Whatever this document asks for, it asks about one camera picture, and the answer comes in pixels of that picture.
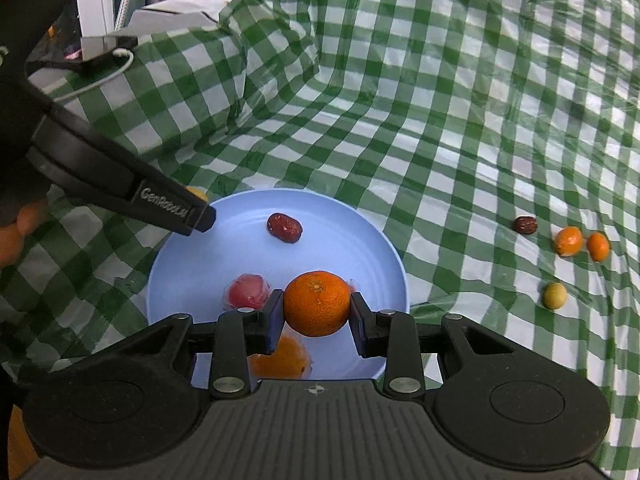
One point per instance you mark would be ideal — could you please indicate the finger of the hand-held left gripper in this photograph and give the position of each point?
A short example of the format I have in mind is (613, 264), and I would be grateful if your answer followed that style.
(125, 185)

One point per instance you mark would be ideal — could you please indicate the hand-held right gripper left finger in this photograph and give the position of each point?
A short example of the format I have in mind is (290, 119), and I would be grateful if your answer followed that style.
(275, 321)

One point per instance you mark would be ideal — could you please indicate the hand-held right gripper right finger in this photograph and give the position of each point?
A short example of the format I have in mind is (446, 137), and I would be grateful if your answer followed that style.
(358, 321)

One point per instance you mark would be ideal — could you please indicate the plastic-wrapped red fruit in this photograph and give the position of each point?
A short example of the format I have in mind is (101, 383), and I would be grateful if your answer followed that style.
(247, 292)

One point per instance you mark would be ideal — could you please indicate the plastic-wrapped orange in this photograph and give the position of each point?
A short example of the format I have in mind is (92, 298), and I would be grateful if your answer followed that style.
(285, 362)

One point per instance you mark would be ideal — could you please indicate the large mandarin orange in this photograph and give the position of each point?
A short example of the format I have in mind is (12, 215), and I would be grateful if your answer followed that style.
(316, 310)

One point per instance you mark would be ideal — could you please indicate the small yellow-orange fruit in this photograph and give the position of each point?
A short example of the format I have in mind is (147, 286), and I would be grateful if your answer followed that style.
(196, 193)

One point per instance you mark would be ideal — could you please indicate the light blue plate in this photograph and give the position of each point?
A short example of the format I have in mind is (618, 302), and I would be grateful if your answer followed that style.
(325, 240)

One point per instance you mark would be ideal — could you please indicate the dark red jujube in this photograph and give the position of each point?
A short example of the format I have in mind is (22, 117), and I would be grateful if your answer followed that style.
(284, 227)
(526, 225)

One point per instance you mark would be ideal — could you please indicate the person's left hand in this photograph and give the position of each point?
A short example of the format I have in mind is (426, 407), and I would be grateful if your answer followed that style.
(20, 232)

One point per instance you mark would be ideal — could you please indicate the black smartphone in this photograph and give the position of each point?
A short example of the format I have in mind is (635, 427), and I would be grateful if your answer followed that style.
(107, 45)

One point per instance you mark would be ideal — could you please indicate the yellow-green jujube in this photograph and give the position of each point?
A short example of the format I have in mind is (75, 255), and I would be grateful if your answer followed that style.
(554, 295)

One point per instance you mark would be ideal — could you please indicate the green white checkered tablecloth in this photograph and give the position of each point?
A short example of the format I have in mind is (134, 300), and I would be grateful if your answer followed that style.
(400, 110)

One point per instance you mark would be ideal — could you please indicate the small orange kumquat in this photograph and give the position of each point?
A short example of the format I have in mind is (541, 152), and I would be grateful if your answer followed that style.
(569, 241)
(598, 246)

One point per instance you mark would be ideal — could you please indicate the white door frame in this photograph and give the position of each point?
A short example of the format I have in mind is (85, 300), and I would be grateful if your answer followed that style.
(95, 10)

